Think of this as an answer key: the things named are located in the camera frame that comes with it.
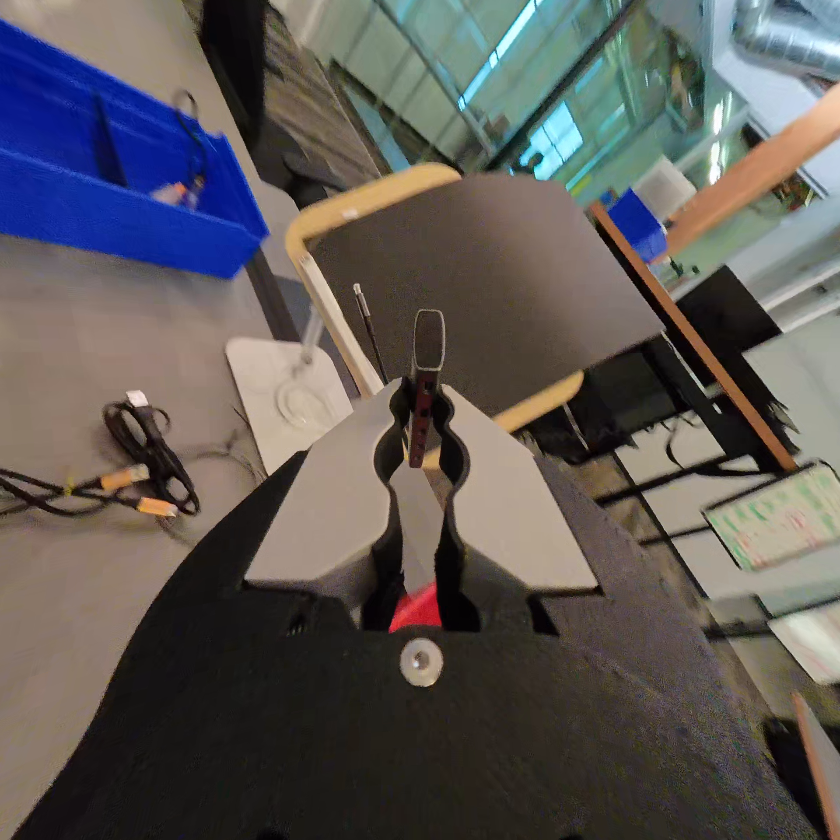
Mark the white stand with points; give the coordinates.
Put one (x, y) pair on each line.
(282, 387)

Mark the black board wooden rim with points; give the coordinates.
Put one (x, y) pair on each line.
(485, 282)

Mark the silver air duct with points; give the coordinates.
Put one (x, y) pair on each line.
(787, 33)

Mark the whiteboard green red writing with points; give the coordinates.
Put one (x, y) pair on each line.
(774, 518)

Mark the blue plastic bin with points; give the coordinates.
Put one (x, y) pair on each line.
(636, 226)
(98, 210)

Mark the red plastic bin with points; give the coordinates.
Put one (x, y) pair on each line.
(417, 610)

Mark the wooden beam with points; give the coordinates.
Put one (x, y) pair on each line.
(754, 170)

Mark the white box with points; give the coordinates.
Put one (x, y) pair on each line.
(666, 190)

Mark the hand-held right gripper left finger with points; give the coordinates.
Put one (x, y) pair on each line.
(315, 512)

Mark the wood-edged desk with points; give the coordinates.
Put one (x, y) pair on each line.
(694, 338)

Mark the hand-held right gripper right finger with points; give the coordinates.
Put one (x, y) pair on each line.
(518, 518)

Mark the black monitor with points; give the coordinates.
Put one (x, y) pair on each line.
(722, 308)

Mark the large whiteboard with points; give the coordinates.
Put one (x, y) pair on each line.
(810, 646)

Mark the grey top desk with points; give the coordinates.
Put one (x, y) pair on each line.
(828, 774)

